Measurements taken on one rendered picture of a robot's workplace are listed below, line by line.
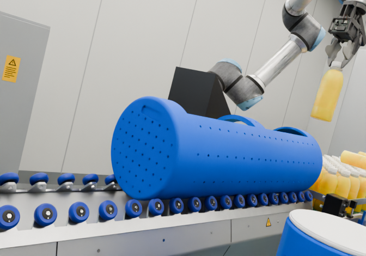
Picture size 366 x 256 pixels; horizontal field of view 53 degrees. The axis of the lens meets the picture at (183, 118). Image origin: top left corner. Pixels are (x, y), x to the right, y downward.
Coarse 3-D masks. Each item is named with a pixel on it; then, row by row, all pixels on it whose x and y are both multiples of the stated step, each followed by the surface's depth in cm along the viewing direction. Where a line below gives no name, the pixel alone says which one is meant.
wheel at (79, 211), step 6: (72, 204) 78; (78, 204) 79; (84, 204) 80; (72, 210) 77; (78, 210) 78; (84, 210) 79; (72, 216) 77; (78, 216) 77; (84, 216) 78; (78, 222) 78
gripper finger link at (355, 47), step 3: (357, 36) 122; (360, 36) 122; (354, 39) 122; (357, 39) 121; (360, 39) 121; (357, 42) 121; (360, 42) 121; (354, 45) 122; (357, 45) 121; (360, 45) 122; (354, 48) 122; (357, 48) 122; (354, 51) 122; (354, 54) 122
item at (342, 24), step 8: (344, 8) 123; (352, 8) 124; (360, 8) 121; (344, 16) 121; (352, 16) 121; (336, 24) 122; (344, 24) 120; (352, 24) 120; (328, 32) 124; (336, 32) 121; (344, 32) 119; (352, 32) 121; (360, 32) 123; (344, 40) 126
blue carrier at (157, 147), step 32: (128, 128) 105; (160, 128) 96; (192, 128) 96; (224, 128) 108; (256, 128) 123; (288, 128) 159; (128, 160) 103; (160, 160) 94; (192, 160) 94; (224, 160) 104; (256, 160) 116; (288, 160) 131; (320, 160) 151; (128, 192) 102; (160, 192) 94; (192, 192) 103; (224, 192) 114; (256, 192) 129; (288, 192) 150
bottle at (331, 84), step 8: (328, 72) 124; (336, 72) 123; (328, 80) 123; (336, 80) 122; (320, 88) 125; (328, 88) 122; (336, 88) 122; (320, 96) 124; (328, 96) 122; (336, 96) 123; (320, 104) 123; (328, 104) 122; (336, 104) 124; (312, 112) 125; (320, 112) 123; (328, 112) 122; (328, 120) 123
